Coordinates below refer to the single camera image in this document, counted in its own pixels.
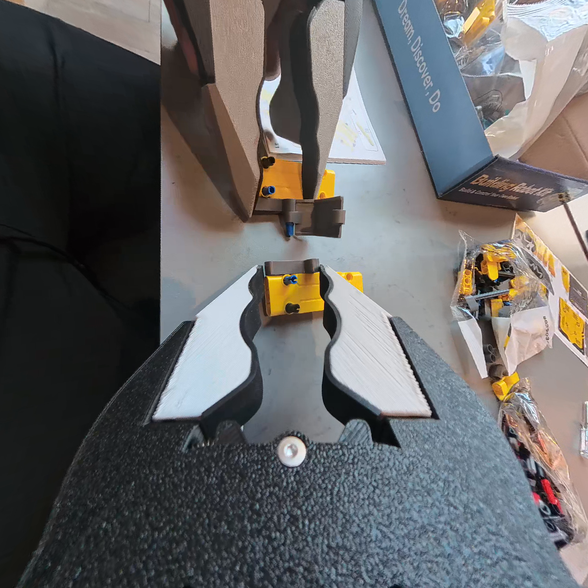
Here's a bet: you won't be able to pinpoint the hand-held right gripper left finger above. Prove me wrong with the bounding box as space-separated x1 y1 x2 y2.
152 265 265 425

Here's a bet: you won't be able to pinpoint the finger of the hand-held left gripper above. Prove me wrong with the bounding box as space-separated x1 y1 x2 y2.
269 0 346 200
161 0 267 223

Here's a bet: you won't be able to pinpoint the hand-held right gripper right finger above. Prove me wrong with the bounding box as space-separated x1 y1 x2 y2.
319 266 435 445

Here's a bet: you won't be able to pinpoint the yellow panel with curved grey panel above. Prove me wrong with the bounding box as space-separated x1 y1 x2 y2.
254 154 345 239

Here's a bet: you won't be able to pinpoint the yellow panel with grey beam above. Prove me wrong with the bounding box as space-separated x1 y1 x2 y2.
263 258 364 319

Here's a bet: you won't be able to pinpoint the grey desk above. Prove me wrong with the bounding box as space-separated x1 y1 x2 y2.
160 0 588 570

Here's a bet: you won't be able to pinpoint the open instruction booklet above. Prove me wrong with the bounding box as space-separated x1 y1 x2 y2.
259 69 386 165

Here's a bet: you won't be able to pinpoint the small yellow connector piece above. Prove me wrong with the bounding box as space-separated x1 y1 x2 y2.
492 371 521 401

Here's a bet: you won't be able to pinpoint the large clear bag of parts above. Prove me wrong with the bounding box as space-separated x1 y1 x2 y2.
434 0 526 129

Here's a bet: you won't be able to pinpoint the blue cardboard kit box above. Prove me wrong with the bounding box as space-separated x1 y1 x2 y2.
372 0 588 213

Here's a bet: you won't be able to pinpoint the small clear bag yellow parts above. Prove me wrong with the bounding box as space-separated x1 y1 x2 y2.
450 230 556 379

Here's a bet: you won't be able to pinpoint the clear bag black red parts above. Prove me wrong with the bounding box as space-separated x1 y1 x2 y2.
498 379 588 549

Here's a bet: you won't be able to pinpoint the person's black trousers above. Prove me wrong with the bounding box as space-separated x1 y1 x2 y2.
0 0 161 588

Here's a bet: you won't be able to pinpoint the crumpled clear plastic bag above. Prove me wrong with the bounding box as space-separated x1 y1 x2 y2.
484 0 588 159

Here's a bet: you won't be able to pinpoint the sticker sheet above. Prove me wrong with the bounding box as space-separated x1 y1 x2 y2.
512 213 588 368

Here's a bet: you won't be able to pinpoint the brown cardboard box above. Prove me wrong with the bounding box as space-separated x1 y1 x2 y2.
519 106 588 180

